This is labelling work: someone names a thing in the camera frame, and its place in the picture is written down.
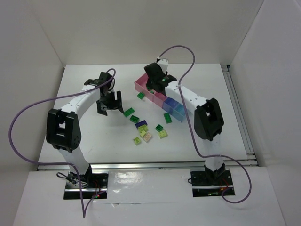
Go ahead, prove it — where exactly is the long green lego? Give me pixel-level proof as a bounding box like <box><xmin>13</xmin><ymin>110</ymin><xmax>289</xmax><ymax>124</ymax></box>
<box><xmin>163</xmin><ymin>113</ymin><xmax>172</xmax><ymax>124</ymax></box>

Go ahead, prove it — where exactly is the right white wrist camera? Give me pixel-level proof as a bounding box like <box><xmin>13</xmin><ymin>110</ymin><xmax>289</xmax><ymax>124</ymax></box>
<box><xmin>156</xmin><ymin>57</ymin><xmax>169</xmax><ymax>73</ymax></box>

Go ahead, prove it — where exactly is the dark blue container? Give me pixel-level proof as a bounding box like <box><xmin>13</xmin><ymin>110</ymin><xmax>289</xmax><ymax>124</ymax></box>
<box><xmin>162</xmin><ymin>97</ymin><xmax>179</xmax><ymax>115</ymax></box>

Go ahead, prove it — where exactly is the large pink container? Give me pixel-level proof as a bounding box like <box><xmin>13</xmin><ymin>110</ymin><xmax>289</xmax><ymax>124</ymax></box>
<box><xmin>134</xmin><ymin>73</ymin><xmax>155</xmax><ymax>101</ymax></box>

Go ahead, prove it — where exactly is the aluminium side rail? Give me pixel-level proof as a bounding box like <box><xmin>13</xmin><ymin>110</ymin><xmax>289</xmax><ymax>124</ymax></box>
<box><xmin>221</xmin><ymin>65</ymin><xmax>258</xmax><ymax>165</ymax></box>

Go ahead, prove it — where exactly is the lime lego brick upper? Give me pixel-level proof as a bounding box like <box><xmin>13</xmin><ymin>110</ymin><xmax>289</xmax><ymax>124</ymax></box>
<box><xmin>138</xmin><ymin>125</ymin><xmax>148</xmax><ymax>133</ymax></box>

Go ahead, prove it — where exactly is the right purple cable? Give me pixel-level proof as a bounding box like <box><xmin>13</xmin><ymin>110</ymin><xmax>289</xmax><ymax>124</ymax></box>
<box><xmin>155</xmin><ymin>45</ymin><xmax>253</xmax><ymax>203</ymax></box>

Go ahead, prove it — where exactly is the lime lego brick lower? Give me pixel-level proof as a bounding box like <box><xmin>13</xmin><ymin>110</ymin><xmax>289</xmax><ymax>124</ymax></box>
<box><xmin>133</xmin><ymin>137</ymin><xmax>142</xmax><ymax>145</ymax></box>

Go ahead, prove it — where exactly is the small pink container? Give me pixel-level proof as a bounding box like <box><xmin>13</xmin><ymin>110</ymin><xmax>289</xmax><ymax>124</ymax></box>
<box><xmin>153</xmin><ymin>92</ymin><xmax>167</xmax><ymax>108</ymax></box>

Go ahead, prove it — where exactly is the aluminium front rail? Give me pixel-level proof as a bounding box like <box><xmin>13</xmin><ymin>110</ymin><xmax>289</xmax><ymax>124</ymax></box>
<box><xmin>38</xmin><ymin>159</ymin><xmax>258</xmax><ymax>171</ymax></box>

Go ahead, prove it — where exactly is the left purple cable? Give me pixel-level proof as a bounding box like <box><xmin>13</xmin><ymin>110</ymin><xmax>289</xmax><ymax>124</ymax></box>
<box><xmin>8</xmin><ymin>68</ymin><xmax>117</xmax><ymax>218</ymax></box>

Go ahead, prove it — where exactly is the dark blue lego brick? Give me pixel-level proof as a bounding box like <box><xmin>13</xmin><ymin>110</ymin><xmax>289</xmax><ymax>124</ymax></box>
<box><xmin>135</xmin><ymin>120</ymin><xmax>148</xmax><ymax>129</ymax></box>

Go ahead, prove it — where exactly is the long green lego brick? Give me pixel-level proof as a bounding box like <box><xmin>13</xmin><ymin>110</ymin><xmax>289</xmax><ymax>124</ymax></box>
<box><xmin>124</xmin><ymin>107</ymin><xmax>135</xmax><ymax>117</ymax></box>

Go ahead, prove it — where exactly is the light blue container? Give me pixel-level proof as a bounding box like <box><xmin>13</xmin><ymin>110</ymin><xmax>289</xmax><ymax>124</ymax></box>
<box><xmin>172</xmin><ymin>104</ymin><xmax>186</xmax><ymax>122</ymax></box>

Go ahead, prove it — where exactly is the beige lego brick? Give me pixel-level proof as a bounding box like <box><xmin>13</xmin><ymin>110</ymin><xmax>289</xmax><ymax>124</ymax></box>
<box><xmin>140</xmin><ymin>131</ymin><xmax>152</xmax><ymax>143</ymax></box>

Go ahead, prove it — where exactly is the lime lego brick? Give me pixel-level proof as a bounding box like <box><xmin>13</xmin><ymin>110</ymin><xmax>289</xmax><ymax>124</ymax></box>
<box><xmin>158</xmin><ymin>130</ymin><xmax>168</xmax><ymax>139</ymax></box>
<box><xmin>133</xmin><ymin>137</ymin><xmax>142</xmax><ymax>145</ymax></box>
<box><xmin>138</xmin><ymin>125</ymin><xmax>148</xmax><ymax>133</ymax></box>

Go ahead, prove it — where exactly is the lime lego brick right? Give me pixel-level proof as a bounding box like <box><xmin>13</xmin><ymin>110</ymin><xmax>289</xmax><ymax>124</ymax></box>
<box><xmin>158</xmin><ymin>130</ymin><xmax>168</xmax><ymax>139</ymax></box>

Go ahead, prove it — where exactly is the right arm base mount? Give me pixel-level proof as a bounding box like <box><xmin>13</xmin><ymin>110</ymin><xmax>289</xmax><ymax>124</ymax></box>
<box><xmin>187</xmin><ymin>170</ymin><xmax>235</xmax><ymax>197</ymax></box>

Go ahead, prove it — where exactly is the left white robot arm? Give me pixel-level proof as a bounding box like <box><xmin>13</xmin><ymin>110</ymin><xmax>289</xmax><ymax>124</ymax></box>
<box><xmin>46</xmin><ymin>71</ymin><xmax>124</xmax><ymax>183</ymax></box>

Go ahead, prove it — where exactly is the purple cable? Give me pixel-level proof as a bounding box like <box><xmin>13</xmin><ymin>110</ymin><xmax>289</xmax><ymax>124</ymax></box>
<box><xmin>8</xmin><ymin>68</ymin><xmax>117</xmax><ymax>218</ymax></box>
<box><xmin>155</xmin><ymin>45</ymin><xmax>253</xmax><ymax>203</ymax></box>

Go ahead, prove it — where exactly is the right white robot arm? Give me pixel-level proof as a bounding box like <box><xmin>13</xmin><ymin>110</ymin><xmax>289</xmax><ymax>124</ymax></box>
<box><xmin>144</xmin><ymin>59</ymin><xmax>225</xmax><ymax>182</ymax></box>

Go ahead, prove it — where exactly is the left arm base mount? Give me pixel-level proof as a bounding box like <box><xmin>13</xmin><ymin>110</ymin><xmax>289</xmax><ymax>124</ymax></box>
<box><xmin>56</xmin><ymin>172</ymin><xmax>109</xmax><ymax>200</ymax></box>

